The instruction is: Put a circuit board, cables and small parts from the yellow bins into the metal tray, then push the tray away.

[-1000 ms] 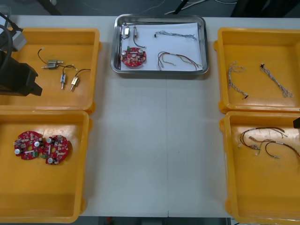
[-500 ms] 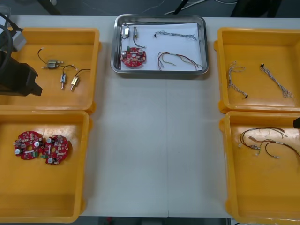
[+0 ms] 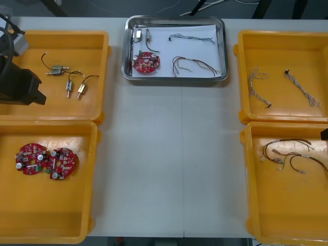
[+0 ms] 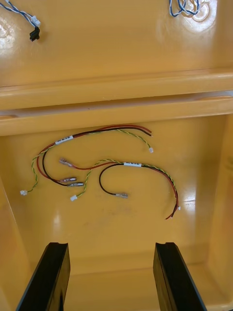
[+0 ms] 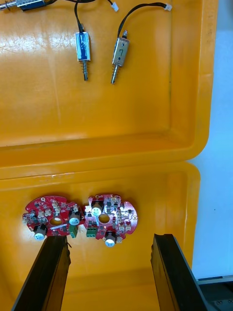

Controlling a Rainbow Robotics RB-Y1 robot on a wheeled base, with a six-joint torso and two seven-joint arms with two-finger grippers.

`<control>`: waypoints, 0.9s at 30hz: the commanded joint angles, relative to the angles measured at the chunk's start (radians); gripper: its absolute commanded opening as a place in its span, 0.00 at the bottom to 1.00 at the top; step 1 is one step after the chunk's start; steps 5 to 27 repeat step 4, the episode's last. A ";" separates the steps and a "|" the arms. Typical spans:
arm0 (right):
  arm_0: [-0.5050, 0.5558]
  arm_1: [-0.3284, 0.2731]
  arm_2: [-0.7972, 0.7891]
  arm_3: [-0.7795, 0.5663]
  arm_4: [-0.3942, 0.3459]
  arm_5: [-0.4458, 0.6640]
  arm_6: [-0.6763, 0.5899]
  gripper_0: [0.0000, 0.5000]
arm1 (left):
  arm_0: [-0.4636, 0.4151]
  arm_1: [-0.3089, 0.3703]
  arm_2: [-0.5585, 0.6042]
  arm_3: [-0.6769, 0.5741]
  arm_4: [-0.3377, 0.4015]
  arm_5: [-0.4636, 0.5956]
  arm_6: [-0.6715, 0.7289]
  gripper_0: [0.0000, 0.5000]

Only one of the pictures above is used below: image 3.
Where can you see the steel tray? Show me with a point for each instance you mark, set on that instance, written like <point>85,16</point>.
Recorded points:
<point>126,64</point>

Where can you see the white paper sheet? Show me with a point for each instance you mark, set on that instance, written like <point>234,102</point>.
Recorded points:
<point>179,51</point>

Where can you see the round red circuit board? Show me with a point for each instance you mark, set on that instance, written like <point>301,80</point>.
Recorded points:
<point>30,161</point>
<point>62,166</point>
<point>146,65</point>

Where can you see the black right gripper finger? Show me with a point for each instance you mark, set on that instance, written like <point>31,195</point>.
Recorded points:
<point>325,133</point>

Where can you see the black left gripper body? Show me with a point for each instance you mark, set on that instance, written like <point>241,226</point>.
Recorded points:
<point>20,84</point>

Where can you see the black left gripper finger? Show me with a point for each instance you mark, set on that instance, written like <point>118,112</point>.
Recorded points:
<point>39,98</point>

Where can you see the yellow-orange plastic bin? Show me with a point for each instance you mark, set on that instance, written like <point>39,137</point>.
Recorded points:
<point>287,205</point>
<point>282,51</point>
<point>77,46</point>
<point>38,205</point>

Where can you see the black stand leg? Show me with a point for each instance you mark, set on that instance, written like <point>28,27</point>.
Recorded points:
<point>197,7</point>

